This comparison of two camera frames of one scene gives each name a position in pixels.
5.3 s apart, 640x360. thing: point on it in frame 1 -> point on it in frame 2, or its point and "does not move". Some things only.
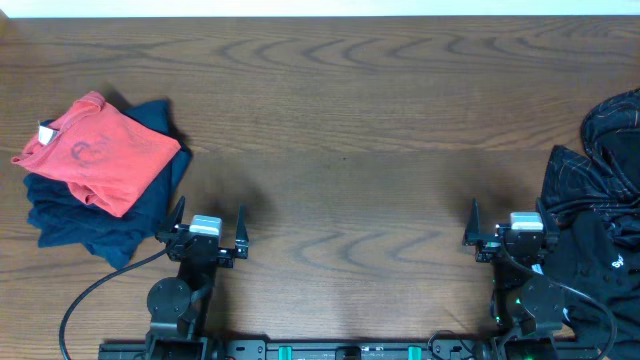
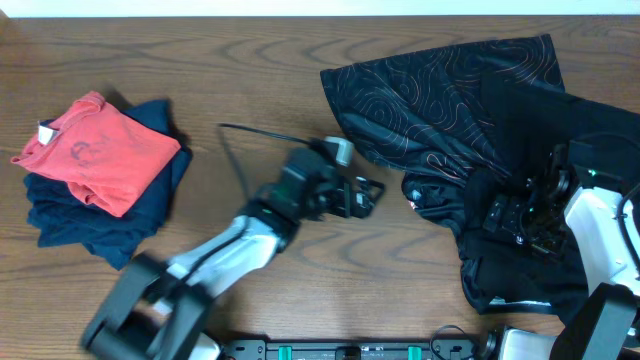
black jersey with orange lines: (609, 180) -> (423, 111)
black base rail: (351, 349) does not move
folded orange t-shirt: (106, 156) does not move
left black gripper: (170, 232) -> (343, 194)
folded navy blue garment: (59, 217) does not move
